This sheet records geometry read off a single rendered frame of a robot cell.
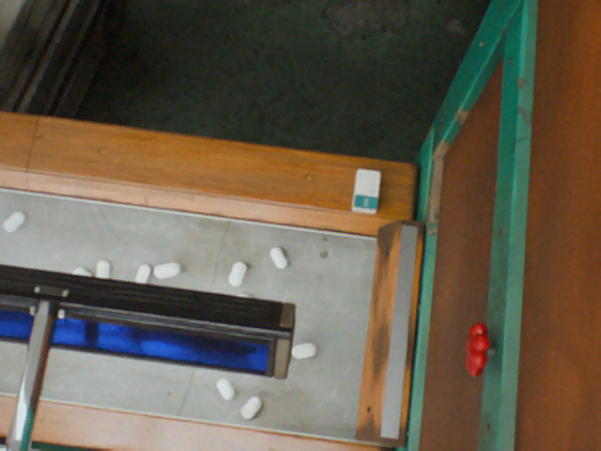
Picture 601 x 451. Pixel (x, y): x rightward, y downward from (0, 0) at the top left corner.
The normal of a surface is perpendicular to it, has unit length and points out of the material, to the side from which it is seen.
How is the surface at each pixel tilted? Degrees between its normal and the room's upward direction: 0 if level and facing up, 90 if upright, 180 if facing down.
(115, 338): 58
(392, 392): 0
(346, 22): 0
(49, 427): 0
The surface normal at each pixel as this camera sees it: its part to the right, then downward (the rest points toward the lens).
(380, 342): -0.90, -0.24
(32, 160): 0.03, -0.25
